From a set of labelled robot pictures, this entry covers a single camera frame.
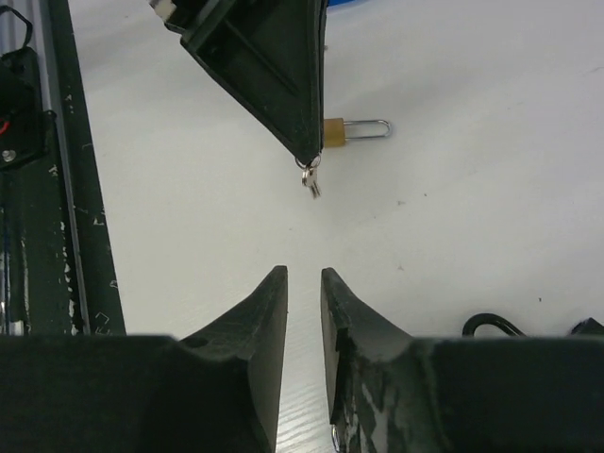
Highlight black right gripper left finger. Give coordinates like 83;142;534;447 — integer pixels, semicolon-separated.
1;265;288;452

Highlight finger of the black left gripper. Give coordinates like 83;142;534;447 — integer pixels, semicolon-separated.
180;0;327;165

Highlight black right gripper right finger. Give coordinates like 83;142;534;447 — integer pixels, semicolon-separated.
321;268;603;452

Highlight small brass padlock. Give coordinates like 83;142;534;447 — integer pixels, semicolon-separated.
324;118;393;148

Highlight small silver keys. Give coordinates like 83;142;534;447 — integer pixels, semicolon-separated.
294;153;322;199

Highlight black padlock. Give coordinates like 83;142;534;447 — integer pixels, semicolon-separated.
461;312;604;338

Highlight blue cable lock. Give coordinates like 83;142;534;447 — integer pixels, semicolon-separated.
327;0;371;8

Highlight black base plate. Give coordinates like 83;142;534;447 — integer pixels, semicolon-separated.
1;1;126;335

